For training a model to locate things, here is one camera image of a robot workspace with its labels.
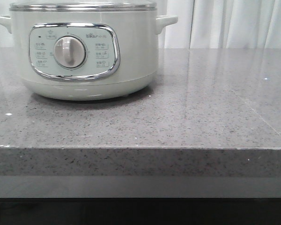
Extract glass pot lid steel rim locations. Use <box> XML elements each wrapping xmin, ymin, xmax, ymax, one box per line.
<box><xmin>9</xmin><ymin>0</ymin><xmax>157</xmax><ymax>12</ymax></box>

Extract grey pot control knob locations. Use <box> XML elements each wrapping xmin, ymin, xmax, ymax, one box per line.
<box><xmin>53</xmin><ymin>36</ymin><xmax>86</xmax><ymax>68</ymax></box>

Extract pale green electric cooking pot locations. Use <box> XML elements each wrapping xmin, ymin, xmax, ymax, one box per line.
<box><xmin>0</xmin><ymin>2</ymin><xmax>178</xmax><ymax>101</ymax></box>

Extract white curtain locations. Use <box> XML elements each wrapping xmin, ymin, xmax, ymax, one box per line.
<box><xmin>0</xmin><ymin>0</ymin><xmax>281</xmax><ymax>50</ymax></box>

